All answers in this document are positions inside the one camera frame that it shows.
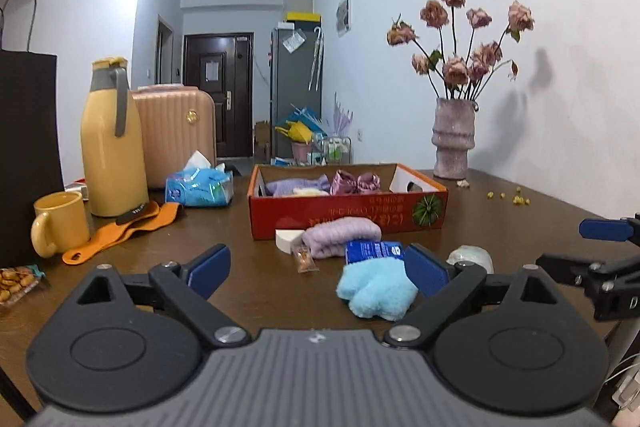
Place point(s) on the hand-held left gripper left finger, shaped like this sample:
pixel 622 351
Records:
pixel 210 267

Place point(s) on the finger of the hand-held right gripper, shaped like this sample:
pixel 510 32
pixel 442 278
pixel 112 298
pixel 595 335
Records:
pixel 565 268
pixel 602 228

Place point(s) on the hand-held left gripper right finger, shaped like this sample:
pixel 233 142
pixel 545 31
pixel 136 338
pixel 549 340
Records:
pixel 425 269

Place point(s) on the light blue fluffy glove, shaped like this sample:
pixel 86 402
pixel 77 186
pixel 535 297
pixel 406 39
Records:
pixel 375 289

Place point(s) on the red cardboard box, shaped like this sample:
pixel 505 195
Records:
pixel 340 217

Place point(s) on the pink satin scrunchie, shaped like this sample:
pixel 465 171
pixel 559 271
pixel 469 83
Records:
pixel 355 183

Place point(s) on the blue wipes packet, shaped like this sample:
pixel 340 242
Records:
pixel 372 252

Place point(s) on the blue tissue pack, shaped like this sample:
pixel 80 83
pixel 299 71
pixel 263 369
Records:
pixel 200 187

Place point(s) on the white foam wedge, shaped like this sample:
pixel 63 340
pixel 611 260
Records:
pixel 287 241

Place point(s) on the scattered yellow flower buds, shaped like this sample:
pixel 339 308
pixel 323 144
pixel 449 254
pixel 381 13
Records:
pixel 517 199

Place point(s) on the lavender knitted cloth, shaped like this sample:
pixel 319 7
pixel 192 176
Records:
pixel 340 237

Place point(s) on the fallen dried petal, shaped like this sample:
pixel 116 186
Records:
pixel 464 184

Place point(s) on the small clear snack packet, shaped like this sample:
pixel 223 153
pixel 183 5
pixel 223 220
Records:
pixel 304 259

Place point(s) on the pink ribbed suitcase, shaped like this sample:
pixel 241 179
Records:
pixel 175 137

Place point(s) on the pink ceramic vase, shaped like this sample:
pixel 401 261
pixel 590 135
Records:
pixel 452 137

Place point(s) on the brown cardboard carton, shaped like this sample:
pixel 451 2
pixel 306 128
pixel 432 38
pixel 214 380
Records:
pixel 262 139

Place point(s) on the pink bucket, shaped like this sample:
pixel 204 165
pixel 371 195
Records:
pixel 301 152

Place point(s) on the yellow thermos jug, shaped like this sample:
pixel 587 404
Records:
pixel 112 157

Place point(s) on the yellow mug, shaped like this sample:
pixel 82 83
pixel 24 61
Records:
pixel 62 222

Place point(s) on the dark brown entrance door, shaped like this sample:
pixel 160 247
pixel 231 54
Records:
pixel 215 107

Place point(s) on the heap of yellow blue bags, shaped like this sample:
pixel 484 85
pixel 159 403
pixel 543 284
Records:
pixel 297 129

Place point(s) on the clear snack pack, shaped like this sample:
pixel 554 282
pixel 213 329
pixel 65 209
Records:
pixel 15 284

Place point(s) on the grey refrigerator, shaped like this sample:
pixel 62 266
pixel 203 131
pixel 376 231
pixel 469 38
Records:
pixel 295 87

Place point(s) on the dried pink roses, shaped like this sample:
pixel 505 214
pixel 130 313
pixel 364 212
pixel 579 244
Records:
pixel 455 69

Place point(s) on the black paper bag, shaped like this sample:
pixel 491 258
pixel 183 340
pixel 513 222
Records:
pixel 25 157

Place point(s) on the hanging folded umbrella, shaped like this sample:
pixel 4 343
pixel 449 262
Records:
pixel 316 57

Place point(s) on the yellow box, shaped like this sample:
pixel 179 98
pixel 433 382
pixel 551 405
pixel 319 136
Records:
pixel 302 17

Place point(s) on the purple wall decoration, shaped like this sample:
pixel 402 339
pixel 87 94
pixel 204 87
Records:
pixel 344 117

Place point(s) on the dark side door frame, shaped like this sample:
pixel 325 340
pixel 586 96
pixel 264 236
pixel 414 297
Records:
pixel 165 52

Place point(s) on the wall picture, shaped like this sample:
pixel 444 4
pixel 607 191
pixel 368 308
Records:
pixel 343 14

